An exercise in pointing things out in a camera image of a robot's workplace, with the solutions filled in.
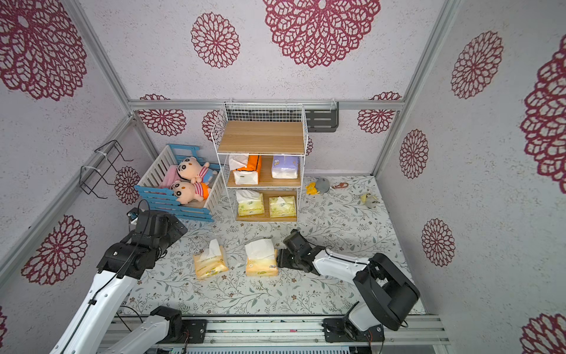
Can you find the red scissors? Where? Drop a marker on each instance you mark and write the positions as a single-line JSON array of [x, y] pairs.
[[341, 185]]

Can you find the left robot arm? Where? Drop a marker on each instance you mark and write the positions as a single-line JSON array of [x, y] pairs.
[[122, 265]]

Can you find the green tissue pack right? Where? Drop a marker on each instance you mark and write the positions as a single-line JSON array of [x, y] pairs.
[[282, 207]]

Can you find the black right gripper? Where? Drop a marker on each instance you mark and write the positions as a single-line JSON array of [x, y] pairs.
[[290, 255]]

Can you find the green tissue pack left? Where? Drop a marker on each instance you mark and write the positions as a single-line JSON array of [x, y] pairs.
[[249, 202]]

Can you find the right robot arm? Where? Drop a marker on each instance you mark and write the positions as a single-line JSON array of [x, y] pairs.
[[387, 295]]

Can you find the plush doll orange shorts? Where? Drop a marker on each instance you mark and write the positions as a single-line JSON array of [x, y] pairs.
[[187, 192]]

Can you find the black wire wall rack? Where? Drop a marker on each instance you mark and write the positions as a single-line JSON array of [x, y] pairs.
[[106, 158]]

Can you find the purple tissue pack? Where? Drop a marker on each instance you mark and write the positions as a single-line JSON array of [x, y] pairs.
[[285, 167]]

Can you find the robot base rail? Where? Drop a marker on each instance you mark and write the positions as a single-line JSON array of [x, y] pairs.
[[303, 334]]

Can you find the green tissue pack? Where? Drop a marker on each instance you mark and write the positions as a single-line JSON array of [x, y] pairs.
[[249, 202], [282, 207]]

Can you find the yellow tissue pack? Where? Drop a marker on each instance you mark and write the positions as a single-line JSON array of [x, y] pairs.
[[261, 259], [210, 262]]

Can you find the grey yellow plush toy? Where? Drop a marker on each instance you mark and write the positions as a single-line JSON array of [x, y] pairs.
[[318, 187]]

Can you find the small yellow grey plush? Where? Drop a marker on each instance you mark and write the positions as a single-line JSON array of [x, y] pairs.
[[370, 200]]

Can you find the plush doll blue shorts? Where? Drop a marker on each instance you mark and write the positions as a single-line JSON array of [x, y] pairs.
[[190, 169]]

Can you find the blue white toy crib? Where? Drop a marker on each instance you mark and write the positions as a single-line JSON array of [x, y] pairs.
[[154, 186]]

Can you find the white wire wooden shelf rack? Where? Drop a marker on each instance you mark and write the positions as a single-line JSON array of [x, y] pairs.
[[261, 148]]

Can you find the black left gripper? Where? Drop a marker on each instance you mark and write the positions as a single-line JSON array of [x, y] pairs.
[[175, 234]]

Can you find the orange tissue pack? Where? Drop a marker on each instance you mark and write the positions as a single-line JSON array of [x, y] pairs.
[[245, 168]]

